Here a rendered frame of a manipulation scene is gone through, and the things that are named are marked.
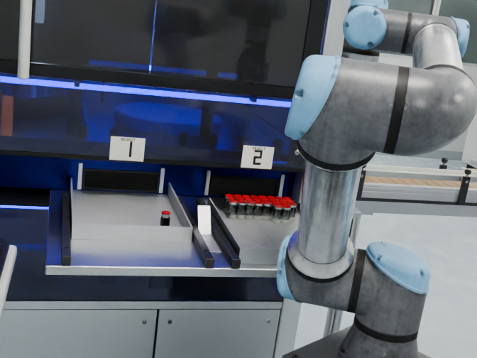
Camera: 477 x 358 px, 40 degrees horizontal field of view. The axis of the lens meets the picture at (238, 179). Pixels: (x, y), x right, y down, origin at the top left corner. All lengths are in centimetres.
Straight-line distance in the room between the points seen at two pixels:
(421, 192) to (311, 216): 109
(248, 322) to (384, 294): 80
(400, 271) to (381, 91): 41
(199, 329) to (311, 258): 82
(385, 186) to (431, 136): 117
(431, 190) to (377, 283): 97
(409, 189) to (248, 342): 67
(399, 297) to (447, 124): 40
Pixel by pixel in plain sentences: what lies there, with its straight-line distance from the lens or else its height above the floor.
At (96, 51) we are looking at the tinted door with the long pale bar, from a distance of 162.
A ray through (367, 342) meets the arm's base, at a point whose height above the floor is 86.
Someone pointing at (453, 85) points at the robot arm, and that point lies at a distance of 89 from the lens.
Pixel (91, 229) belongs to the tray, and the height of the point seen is 90.
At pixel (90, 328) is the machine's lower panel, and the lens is 184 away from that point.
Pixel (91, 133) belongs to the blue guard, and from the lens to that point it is 165.
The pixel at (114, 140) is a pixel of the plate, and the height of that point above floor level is 104.
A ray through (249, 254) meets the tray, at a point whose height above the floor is 90.
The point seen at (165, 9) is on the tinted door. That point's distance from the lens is 163.
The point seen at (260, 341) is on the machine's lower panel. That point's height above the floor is 48.
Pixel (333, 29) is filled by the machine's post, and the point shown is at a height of 137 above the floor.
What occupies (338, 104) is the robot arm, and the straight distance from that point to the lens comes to 84.
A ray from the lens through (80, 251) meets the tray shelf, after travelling 139.
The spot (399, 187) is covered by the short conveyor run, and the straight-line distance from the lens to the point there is 205.
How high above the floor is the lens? 142
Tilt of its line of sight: 15 degrees down
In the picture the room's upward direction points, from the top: 8 degrees clockwise
